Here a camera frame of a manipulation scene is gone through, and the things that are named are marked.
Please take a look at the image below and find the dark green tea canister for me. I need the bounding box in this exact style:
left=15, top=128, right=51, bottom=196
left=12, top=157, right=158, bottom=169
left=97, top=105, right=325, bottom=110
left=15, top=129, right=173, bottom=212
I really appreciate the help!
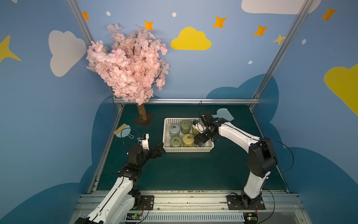
left=170, top=136, right=182, bottom=147

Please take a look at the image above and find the white perforated plastic basket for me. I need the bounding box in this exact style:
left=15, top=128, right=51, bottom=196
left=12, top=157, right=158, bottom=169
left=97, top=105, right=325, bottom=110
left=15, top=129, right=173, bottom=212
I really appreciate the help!
left=163, top=118, right=214, bottom=153

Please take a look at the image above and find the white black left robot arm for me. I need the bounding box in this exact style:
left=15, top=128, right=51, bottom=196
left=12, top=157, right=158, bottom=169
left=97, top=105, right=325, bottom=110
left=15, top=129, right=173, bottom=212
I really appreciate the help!
left=75, top=143, right=164, bottom=224

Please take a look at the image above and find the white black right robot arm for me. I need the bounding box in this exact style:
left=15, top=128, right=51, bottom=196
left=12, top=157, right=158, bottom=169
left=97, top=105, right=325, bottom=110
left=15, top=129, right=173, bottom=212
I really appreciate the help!
left=193, top=118, right=278, bottom=200

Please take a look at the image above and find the yellow green tea canister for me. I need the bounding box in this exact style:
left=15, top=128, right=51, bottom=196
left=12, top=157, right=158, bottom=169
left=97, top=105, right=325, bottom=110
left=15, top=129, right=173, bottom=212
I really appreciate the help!
left=192, top=120, right=200, bottom=136

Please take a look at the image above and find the blue grey tea canister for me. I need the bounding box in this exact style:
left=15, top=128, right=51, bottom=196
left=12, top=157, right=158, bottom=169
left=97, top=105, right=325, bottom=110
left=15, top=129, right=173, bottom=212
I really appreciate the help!
left=168, top=124, right=180, bottom=138

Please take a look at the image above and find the light blue plastic dustpan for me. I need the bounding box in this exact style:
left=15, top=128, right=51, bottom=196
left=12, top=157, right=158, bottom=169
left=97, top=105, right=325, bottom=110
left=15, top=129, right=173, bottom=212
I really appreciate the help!
left=212, top=108, right=234, bottom=122

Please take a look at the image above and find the blue hand brush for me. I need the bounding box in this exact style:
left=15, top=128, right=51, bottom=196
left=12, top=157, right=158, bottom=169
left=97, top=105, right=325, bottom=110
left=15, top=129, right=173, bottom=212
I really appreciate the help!
left=114, top=124, right=134, bottom=139

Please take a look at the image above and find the pink cherry blossom tree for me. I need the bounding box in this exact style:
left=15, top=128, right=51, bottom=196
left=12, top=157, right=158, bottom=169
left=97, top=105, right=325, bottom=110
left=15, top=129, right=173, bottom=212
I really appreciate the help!
left=86, top=23, right=169, bottom=122

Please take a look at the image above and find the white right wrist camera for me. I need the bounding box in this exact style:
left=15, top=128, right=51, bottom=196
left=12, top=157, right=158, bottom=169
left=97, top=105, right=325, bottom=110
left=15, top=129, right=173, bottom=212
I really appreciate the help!
left=200, top=112, right=215, bottom=127

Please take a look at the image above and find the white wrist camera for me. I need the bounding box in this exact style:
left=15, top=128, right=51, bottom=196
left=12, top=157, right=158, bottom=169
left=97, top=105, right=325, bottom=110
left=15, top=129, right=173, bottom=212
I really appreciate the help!
left=200, top=112, right=215, bottom=127
left=138, top=133, right=149, bottom=150

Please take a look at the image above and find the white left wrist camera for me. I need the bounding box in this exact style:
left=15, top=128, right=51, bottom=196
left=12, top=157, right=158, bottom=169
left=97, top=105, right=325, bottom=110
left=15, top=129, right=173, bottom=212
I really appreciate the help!
left=138, top=133, right=149, bottom=150

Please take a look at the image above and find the brown tree base plate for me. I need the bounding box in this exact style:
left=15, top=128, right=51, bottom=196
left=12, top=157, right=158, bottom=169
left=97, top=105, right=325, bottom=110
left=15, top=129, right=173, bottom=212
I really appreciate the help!
left=133, top=111, right=155, bottom=127

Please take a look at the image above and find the rear aluminium frame rail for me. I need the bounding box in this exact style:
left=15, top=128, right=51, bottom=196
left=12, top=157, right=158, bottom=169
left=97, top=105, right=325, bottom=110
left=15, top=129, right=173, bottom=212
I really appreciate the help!
left=147, top=99, right=260, bottom=105

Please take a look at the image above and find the right side floor rail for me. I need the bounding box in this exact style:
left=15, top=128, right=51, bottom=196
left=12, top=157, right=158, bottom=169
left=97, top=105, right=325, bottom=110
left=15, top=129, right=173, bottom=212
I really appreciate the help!
left=250, top=102, right=293, bottom=193

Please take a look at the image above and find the floor rail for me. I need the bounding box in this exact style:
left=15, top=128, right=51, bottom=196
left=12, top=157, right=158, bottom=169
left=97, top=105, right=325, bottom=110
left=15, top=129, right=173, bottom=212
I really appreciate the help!
left=83, top=103, right=124, bottom=194
left=250, top=102, right=293, bottom=193

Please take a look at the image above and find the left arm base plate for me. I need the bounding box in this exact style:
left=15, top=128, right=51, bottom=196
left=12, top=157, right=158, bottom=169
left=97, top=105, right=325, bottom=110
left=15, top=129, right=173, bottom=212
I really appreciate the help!
left=132, top=195, right=155, bottom=211

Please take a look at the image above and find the front aluminium mounting rail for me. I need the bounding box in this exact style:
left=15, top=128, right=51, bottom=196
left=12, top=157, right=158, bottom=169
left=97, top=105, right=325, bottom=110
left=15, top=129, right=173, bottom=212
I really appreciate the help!
left=69, top=191, right=311, bottom=224

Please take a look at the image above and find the left side floor rail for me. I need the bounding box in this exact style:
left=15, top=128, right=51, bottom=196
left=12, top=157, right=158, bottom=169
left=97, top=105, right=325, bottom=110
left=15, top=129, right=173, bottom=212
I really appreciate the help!
left=83, top=103, right=124, bottom=194

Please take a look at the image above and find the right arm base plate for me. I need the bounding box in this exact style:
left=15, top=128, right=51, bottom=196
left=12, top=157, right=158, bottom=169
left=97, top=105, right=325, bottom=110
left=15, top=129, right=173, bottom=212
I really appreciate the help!
left=226, top=194, right=266, bottom=211

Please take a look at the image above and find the right aluminium frame post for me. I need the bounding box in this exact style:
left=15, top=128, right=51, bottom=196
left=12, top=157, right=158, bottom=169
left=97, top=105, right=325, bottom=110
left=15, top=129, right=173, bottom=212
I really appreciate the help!
left=249, top=0, right=321, bottom=111

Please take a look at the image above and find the aluminium frame post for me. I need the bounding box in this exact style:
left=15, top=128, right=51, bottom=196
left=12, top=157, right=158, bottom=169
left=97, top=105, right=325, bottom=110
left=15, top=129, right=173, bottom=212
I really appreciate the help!
left=249, top=0, right=321, bottom=111
left=66, top=0, right=124, bottom=110

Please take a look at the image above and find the left aluminium frame post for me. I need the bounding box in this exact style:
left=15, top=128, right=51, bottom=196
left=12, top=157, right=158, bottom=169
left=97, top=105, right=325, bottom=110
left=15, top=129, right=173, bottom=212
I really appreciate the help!
left=66, top=0, right=124, bottom=110

